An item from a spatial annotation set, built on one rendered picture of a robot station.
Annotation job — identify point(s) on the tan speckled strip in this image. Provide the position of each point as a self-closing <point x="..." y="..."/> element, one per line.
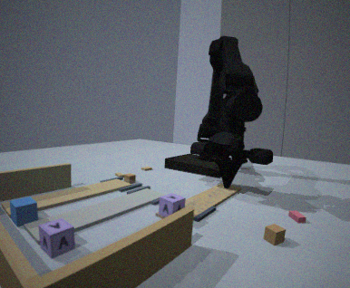
<point x="213" y="197"/>

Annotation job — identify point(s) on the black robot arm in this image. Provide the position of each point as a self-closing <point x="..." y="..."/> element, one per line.
<point x="232" y="77"/>

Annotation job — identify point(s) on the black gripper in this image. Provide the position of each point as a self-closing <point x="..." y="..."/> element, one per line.
<point x="229" y="167"/>

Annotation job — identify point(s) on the small red block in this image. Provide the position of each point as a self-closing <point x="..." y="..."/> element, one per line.
<point x="295" y="215"/>

